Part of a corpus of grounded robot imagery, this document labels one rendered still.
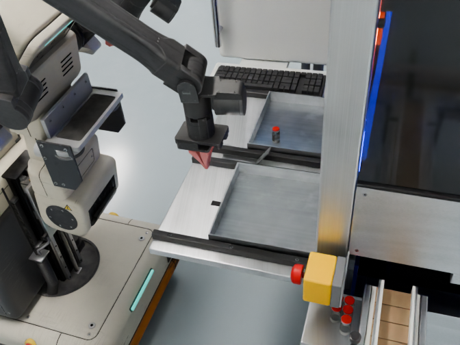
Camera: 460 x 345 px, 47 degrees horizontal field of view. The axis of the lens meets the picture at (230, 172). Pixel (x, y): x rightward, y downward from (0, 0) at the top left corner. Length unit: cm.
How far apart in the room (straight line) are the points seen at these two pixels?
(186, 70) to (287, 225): 51
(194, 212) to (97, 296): 76
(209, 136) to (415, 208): 43
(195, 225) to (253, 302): 95
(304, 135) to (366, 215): 61
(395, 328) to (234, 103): 53
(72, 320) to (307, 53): 126
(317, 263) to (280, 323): 115
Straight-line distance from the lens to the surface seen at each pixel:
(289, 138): 155
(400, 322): 112
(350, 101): 84
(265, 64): 204
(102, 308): 198
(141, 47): 97
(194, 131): 109
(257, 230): 130
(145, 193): 272
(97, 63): 384
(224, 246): 125
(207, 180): 144
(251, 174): 144
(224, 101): 103
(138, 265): 205
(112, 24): 95
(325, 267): 105
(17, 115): 119
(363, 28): 78
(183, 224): 134
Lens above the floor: 186
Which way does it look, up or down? 43 degrees down
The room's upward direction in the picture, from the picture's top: 5 degrees counter-clockwise
